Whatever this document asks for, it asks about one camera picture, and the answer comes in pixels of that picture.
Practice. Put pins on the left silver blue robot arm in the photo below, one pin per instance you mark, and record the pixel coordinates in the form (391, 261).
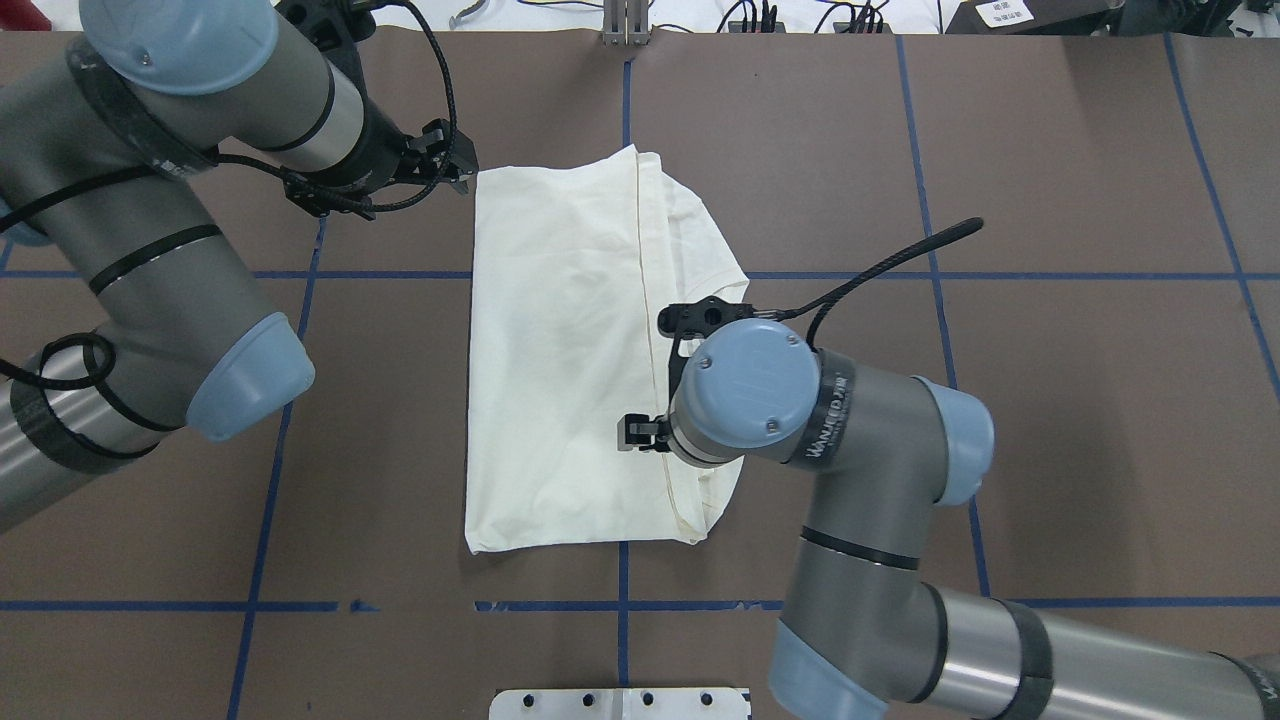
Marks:
(99, 147)

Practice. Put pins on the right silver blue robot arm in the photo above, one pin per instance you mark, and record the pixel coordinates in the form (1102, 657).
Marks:
(860, 629)

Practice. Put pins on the aluminium frame post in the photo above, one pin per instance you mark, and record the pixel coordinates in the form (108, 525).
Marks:
(626, 23)

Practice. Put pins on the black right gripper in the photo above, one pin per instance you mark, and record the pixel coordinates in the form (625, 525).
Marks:
(637, 431)

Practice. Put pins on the red cylinder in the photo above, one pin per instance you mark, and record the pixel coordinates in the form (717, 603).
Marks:
(23, 16)

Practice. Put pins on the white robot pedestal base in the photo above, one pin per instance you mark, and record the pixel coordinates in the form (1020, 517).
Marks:
(623, 703)

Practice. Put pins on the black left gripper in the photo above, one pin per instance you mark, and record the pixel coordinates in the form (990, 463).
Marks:
(381, 148)

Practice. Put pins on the cream long-sleeve cat shirt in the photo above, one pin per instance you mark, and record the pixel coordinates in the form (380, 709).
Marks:
(571, 268)

